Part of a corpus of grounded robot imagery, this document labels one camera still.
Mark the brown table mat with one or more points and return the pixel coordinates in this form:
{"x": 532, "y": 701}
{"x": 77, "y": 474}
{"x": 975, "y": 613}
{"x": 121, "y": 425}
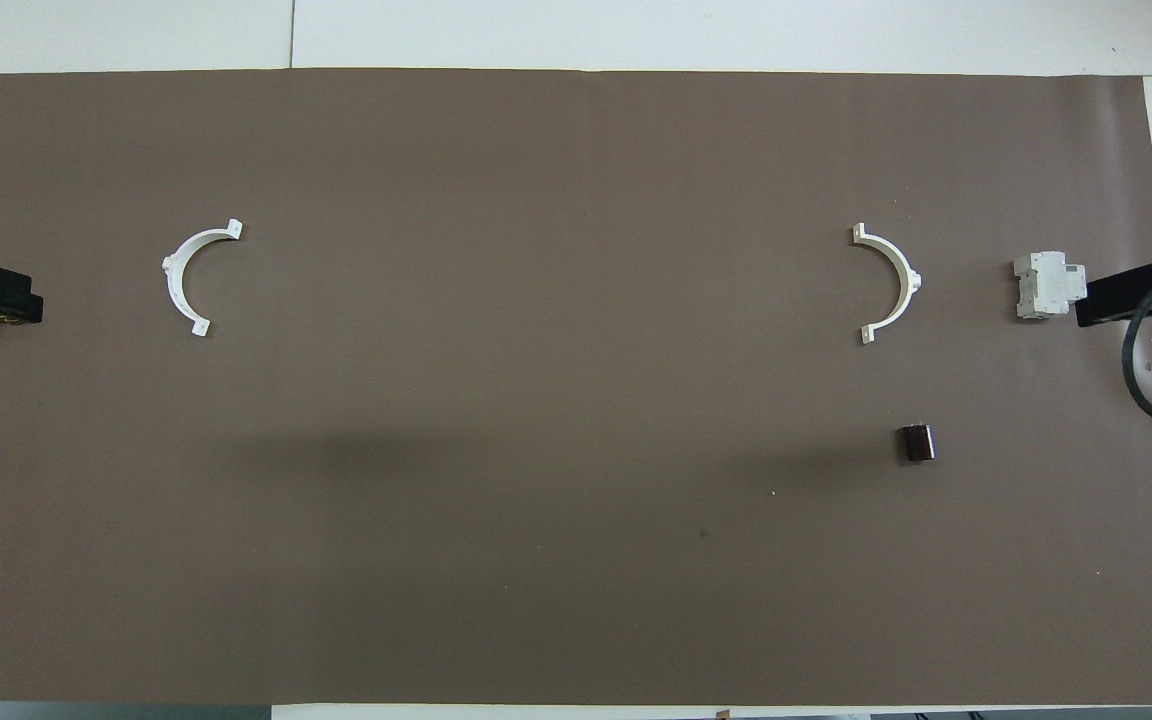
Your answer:
{"x": 576, "y": 400}

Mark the grey circuit breaker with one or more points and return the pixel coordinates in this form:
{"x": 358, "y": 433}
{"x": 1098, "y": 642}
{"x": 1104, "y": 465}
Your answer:
{"x": 1046, "y": 285}

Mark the white half pipe clamp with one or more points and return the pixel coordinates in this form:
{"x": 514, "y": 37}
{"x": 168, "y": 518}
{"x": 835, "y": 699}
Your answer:
{"x": 173, "y": 285}
{"x": 908, "y": 278}

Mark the dark brown small cylinder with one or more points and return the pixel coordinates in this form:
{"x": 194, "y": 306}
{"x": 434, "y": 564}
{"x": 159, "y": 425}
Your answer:
{"x": 917, "y": 443}

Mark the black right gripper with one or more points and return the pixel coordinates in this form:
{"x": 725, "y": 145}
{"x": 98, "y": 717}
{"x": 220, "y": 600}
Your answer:
{"x": 1126, "y": 295}

